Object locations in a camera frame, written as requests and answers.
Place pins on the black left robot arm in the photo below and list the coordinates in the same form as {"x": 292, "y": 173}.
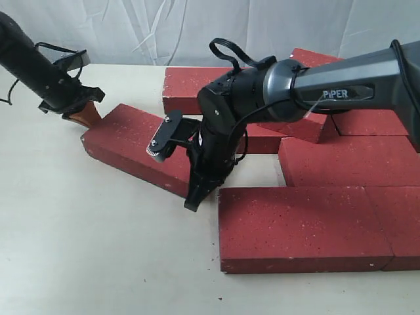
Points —
{"x": 18, "y": 52}

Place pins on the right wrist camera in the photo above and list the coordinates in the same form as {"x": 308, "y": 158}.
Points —
{"x": 175, "y": 130}

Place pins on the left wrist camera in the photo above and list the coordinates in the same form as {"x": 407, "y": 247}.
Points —
{"x": 73, "y": 61}

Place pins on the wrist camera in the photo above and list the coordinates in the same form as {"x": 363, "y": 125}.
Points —
{"x": 73, "y": 61}
{"x": 175, "y": 130}

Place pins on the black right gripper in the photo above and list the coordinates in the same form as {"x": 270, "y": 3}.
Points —
{"x": 212, "y": 157}

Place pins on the red brick moved to row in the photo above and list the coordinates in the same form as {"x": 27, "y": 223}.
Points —
{"x": 263, "y": 141}

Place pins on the red brick tilted on pile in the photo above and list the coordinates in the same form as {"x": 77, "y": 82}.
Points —
{"x": 315, "y": 128}

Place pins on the red brick row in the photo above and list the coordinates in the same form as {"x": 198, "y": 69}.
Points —
{"x": 369, "y": 123}
{"x": 350, "y": 161}

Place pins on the white backdrop curtain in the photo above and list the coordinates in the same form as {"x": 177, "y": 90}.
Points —
{"x": 177, "y": 33}

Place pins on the red brick back right row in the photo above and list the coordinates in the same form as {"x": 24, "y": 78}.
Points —
{"x": 369, "y": 123}

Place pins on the red brick middle right row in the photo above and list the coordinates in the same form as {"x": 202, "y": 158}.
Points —
{"x": 350, "y": 161}

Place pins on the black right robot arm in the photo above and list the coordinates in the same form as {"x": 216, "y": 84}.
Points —
{"x": 285, "y": 91}

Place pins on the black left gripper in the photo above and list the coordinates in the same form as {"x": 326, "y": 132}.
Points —
{"x": 63, "y": 95}

